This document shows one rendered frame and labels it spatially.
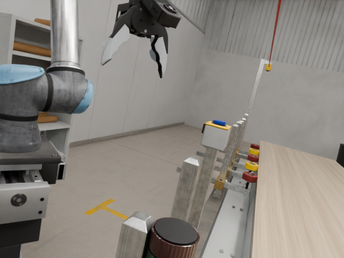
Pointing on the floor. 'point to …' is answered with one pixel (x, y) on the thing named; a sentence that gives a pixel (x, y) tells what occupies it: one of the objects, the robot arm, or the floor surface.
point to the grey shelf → (60, 128)
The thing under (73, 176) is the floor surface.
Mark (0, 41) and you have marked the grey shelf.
